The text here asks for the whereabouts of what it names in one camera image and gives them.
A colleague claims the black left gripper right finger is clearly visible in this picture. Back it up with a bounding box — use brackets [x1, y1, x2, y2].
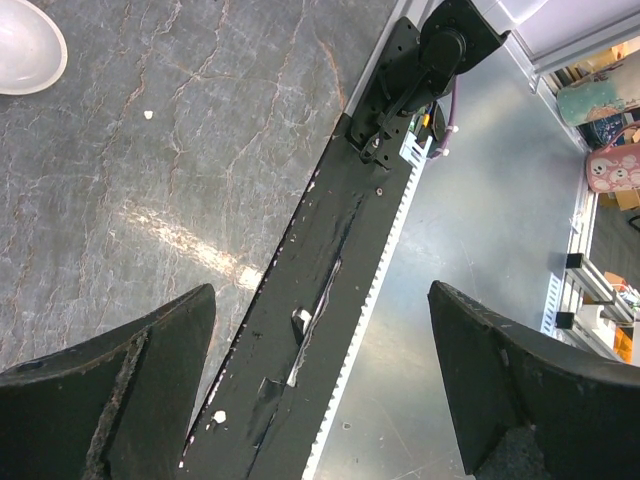
[428, 281, 639, 479]

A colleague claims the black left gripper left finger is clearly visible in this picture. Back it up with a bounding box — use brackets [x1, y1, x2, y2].
[1, 284, 216, 479]

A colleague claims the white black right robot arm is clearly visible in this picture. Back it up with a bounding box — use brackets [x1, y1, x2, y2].
[348, 1, 511, 165]

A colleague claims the pink ghost pattern cup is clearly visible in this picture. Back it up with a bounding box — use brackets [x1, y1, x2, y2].
[586, 144, 640, 193]

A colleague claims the teal patterned cylinder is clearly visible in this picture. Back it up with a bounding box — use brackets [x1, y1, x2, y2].
[556, 57, 639, 127]

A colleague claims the white ceramic evaporating dish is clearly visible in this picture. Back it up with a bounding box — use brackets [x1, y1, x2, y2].
[1, 0, 68, 96]

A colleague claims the light blue cable duct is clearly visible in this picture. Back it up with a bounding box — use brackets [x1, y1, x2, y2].
[301, 131, 434, 480]

